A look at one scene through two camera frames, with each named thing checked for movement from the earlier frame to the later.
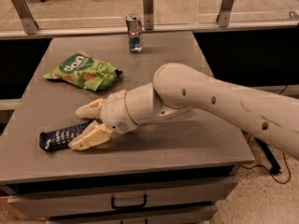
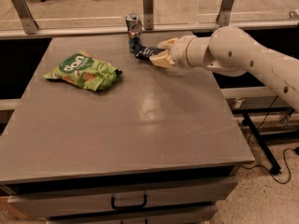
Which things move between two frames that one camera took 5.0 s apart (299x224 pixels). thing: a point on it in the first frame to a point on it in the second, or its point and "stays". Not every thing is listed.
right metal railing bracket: (223, 17) stays
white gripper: (114, 113) to (181, 51)
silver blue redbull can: (134, 24) stays
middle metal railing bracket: (149, 8) stays
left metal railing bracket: (29, 24) stays
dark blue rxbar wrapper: (60, 138) to (141, 51)
